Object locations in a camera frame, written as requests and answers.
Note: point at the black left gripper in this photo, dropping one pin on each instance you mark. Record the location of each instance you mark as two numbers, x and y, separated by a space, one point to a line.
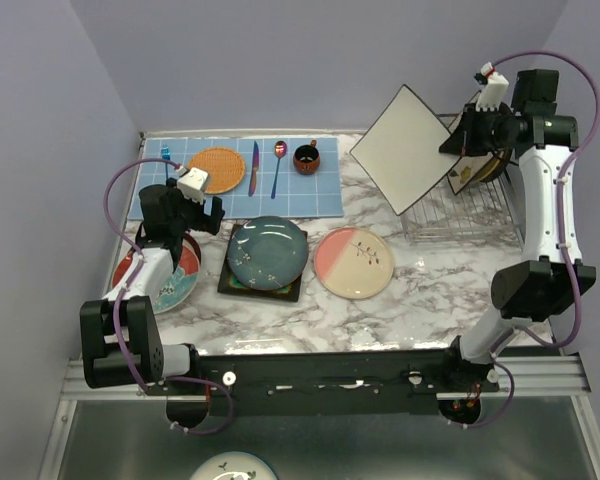
208 223

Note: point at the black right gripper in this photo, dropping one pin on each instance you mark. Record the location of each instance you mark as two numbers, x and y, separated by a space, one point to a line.
463 140

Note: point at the red rimmed round plate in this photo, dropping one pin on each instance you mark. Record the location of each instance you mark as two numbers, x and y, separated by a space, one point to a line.
190 243

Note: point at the white square plate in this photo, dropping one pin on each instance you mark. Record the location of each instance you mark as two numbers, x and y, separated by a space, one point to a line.
400 151

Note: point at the dark teal round plate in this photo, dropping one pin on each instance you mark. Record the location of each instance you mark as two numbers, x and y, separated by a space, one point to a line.
267 253

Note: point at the white red rimmed plate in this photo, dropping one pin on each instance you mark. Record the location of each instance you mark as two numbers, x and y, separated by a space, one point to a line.
180 285

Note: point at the black teal square plate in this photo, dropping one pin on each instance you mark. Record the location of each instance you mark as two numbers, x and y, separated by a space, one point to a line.
228 284

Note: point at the beige floral round plate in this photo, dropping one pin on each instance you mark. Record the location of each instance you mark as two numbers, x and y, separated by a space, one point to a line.
353 263

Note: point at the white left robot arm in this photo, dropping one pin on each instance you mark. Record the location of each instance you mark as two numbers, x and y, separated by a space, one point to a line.
120 341

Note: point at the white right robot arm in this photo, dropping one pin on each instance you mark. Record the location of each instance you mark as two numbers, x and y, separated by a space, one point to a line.
551 276

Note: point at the yellow round plate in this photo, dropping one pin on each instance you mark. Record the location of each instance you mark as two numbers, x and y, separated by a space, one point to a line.
495 166

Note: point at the dark olive round plate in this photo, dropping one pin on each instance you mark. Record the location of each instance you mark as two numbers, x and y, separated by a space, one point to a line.
494 140

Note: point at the woven wicker round trivet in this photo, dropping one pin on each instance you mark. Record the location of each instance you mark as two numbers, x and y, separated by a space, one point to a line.
225 166

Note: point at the iridescent knife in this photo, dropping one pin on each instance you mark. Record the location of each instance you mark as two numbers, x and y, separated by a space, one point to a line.
254 169

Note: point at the blue fork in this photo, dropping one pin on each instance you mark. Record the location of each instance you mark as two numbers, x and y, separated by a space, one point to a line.
165 155

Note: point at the blue grid placemat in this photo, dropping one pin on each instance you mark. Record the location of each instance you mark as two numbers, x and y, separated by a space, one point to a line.
298 196

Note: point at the iridescent spoon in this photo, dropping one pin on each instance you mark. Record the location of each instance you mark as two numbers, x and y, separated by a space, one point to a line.
280 150

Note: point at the orange black mug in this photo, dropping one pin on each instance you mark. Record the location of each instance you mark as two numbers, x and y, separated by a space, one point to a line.
306 158

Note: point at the white floral plate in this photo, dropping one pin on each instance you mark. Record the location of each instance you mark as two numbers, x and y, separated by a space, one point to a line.
234 465

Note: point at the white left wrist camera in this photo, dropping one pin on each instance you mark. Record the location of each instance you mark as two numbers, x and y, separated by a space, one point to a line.
192 183

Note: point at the wire dish rack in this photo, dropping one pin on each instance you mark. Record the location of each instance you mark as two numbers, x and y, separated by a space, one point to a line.
485 210

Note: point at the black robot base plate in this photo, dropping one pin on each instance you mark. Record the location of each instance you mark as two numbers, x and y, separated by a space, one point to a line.
315 384

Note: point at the aluminium frame rail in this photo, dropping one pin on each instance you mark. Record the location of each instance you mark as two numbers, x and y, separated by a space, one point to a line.
534 376

